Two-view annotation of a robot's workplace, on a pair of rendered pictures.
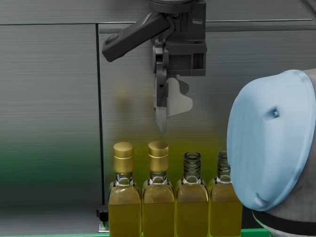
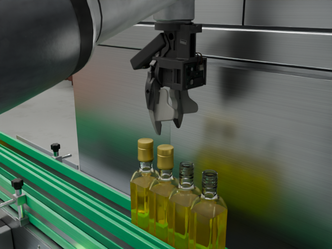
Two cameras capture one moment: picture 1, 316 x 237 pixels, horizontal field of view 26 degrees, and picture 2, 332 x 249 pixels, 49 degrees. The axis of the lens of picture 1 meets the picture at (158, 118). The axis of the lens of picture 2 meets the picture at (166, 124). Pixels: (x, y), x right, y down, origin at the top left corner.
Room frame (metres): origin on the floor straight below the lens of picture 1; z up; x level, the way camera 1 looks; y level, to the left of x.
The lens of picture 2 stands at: (0.54, -0.51, 1.44)
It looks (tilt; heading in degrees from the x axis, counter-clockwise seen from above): 18 degrees down; 46
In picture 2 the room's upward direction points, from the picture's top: straight up
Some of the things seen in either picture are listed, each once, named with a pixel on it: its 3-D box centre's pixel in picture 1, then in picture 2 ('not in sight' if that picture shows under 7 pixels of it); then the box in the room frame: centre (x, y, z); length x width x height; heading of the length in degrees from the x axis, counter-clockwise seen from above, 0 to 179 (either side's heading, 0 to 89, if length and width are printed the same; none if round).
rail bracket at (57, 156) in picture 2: not in sight; (62, 161); (1.07, 0.55, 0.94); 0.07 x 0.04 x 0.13; 3
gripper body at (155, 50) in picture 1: (176, 36); (177, 56); (1.03, -0.03, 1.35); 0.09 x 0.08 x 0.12; 93
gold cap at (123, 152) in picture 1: (123, 157); (145, 149); (1.02, 0.06, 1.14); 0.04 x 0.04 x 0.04
